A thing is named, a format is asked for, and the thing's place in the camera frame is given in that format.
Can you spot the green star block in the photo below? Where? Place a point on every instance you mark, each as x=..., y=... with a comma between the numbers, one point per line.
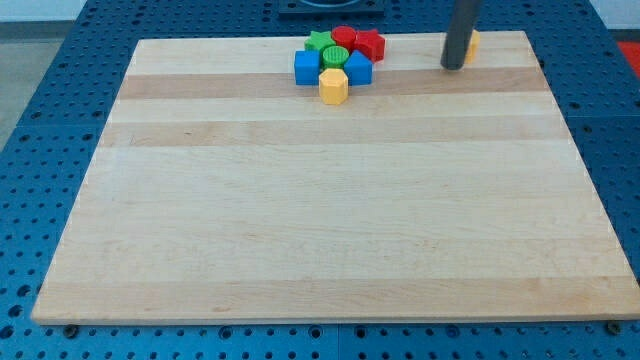
x=319, y=41

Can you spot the blue pentagon block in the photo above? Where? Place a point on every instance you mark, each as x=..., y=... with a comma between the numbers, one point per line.
x=358, y=69

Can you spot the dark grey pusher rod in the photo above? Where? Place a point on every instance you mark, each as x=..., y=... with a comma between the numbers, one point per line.
x=464, y=17

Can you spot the green circle block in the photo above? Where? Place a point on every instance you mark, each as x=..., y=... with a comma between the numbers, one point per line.
x=334, y=57

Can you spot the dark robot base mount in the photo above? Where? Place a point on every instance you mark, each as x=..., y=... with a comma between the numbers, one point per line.
x=297, y=8

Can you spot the yellow block behind rod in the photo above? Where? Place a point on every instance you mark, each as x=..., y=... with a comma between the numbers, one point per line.
x=472, y=47

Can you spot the yellow hexagon block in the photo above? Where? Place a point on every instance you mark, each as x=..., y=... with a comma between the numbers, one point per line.
x=333, y=86

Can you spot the red circle block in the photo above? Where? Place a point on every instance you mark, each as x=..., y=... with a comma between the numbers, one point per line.
x=344, y=36

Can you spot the light wooden board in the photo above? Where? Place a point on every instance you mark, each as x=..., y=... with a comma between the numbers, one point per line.
x=221, y=192

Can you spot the red star block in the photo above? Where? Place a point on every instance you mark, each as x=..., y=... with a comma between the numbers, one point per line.
x=371, y=44

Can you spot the blue cube block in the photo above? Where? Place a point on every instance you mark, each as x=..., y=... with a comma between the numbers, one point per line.
x=307, y=67

